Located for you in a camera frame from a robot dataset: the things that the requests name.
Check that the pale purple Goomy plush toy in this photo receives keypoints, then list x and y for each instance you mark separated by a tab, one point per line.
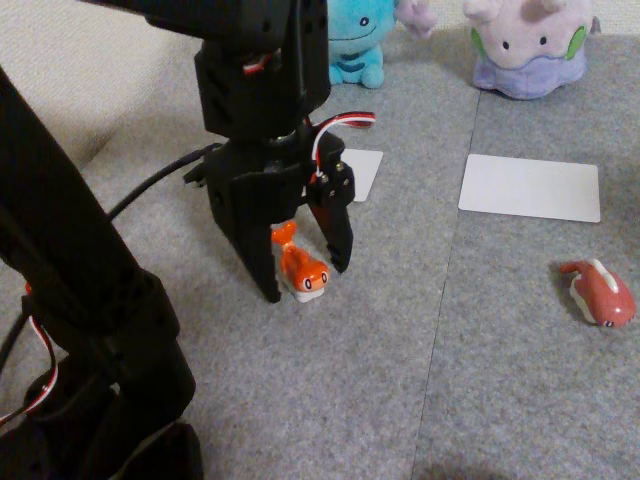
530	55

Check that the red tuna sushi toy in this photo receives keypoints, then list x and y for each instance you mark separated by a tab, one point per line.
597	297

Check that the blue Wooper plush toy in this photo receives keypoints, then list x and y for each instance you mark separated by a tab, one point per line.
357	40

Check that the white rectangular card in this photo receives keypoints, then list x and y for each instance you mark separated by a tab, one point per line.
530	189
365	172

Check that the orange shrimp sushi toy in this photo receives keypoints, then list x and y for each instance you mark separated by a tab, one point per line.
302	272

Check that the grey carpet tile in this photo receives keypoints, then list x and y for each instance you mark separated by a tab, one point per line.
325	380
540	390

